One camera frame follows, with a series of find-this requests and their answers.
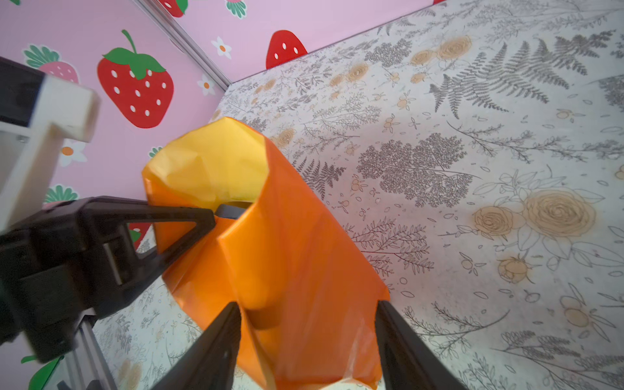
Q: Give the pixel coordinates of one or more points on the left aluminium corner post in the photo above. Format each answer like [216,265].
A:
[159,15]

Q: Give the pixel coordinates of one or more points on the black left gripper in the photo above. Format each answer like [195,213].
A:
[96,254]

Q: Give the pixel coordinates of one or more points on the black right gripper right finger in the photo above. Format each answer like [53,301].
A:
[406,362]

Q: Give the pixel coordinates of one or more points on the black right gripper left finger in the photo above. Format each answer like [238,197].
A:
[210,362]

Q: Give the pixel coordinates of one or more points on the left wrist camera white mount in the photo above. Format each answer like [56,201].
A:
[39,113]

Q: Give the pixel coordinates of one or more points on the yellow orange wrapping paper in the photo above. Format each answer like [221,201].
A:
[306,293]

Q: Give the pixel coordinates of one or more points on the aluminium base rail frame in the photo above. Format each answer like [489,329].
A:
[84,367]

